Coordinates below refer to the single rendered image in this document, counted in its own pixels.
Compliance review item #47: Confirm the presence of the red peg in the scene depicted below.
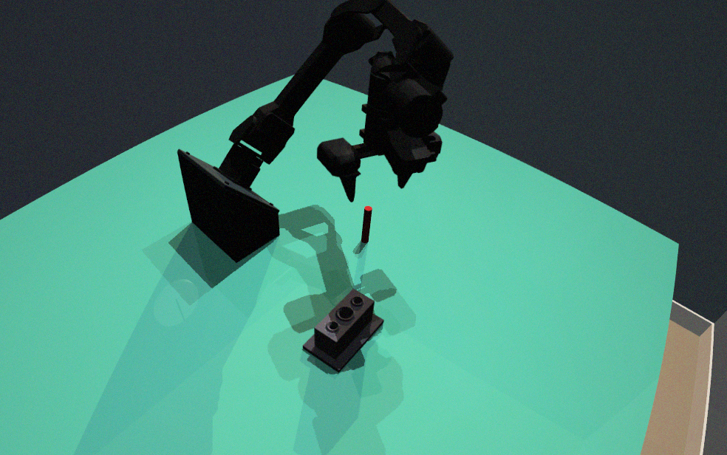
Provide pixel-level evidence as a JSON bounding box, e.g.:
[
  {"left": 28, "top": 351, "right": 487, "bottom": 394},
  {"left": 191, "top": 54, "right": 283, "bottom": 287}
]
[{"left": 361, "top": 206, "right": 372, "bottom": 243}]

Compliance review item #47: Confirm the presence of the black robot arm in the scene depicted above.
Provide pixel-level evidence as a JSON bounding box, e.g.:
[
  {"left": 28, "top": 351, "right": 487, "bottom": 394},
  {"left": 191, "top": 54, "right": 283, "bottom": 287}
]
[{"left": 213, "top": 0, "right": 454, "bottom": 191}]

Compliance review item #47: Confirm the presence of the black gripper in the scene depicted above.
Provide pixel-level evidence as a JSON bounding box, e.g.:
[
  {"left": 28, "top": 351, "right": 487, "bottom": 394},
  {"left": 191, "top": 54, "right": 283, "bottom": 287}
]
[{"left": 317, "top": 102, "right": 400, "bottom": 202}]

